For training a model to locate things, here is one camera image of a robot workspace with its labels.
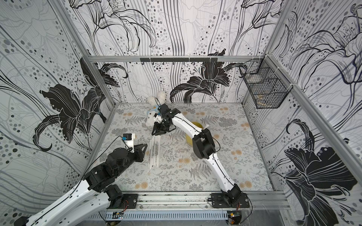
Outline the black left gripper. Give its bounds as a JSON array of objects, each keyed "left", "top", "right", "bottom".
[{"left": 114, "top": 144, "right": 149, "bottom": 177}]

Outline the yellow plastic cup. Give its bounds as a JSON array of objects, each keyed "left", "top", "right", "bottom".
[{"left": 186, "top": 121, "right": 204, "bottom": 146}]

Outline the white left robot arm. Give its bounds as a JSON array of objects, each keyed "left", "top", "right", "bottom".
[{"left": 14, "top": 144, "right": 148, "bottom": 226}]

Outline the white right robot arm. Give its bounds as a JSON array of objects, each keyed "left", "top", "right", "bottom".
[{"left": 147, "top": 104, "right": 244, "bottom": 207}]

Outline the white teddy bear blue shirt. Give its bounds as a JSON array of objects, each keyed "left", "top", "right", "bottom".
[{"left": 146, "top": 91, "right": 166, "bottom": 127}]

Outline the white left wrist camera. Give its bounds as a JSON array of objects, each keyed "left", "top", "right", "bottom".
[{"left": 122, "top": 133, "right": 135, "bottom": 153}]

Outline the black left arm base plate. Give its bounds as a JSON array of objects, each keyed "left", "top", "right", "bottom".
[{"left": 109, "top": 193, "right": 139, "bottom": 210}]

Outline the grey slotted cable duct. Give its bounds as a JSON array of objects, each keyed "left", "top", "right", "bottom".
[{"left": 88, "top": 211, "right": 228, "bottom": 221}]

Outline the black hook rail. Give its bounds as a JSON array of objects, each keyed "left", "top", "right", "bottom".
[{"left": 140, "top": 57, "right": 218, "bottom": 62}]

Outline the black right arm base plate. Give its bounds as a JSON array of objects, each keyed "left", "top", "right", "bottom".
[{"left": 207, "top": 193, "right": 251, "bottom": 209}]

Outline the black wire basket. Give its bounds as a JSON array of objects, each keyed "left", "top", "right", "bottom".
[{"left": 239, "top": 57, "right": 289, "bottom": 109}]

